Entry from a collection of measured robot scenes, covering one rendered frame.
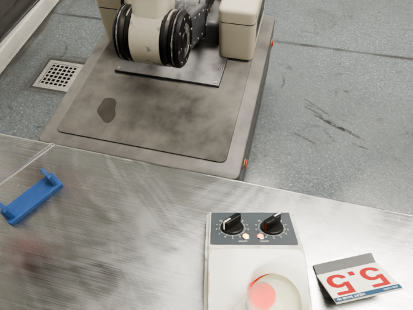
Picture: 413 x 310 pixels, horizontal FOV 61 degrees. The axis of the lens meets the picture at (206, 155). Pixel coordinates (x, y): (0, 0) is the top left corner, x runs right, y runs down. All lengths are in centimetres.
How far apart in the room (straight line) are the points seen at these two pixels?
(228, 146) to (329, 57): 105
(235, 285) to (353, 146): 127
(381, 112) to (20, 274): 159
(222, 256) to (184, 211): 15
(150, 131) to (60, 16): 142
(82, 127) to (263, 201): 80
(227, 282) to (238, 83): 93
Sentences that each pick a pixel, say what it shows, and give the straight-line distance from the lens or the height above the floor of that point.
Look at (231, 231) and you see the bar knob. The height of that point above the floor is 81.
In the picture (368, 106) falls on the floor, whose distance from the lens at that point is 182.
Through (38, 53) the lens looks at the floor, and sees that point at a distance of 222.
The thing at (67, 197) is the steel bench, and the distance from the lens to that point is 64.
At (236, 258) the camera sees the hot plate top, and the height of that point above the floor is 84.
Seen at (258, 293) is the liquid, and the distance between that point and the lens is 41.
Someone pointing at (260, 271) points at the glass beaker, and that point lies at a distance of 39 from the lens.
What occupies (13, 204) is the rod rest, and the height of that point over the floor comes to 76.
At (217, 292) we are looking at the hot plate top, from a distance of 44.
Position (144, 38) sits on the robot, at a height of 62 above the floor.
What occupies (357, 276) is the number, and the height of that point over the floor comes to 77.
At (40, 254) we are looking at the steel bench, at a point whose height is 75.
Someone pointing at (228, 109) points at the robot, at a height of 36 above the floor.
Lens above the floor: 127
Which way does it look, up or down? 56 degrees down
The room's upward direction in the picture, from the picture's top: 4 degrees counter-clockwise
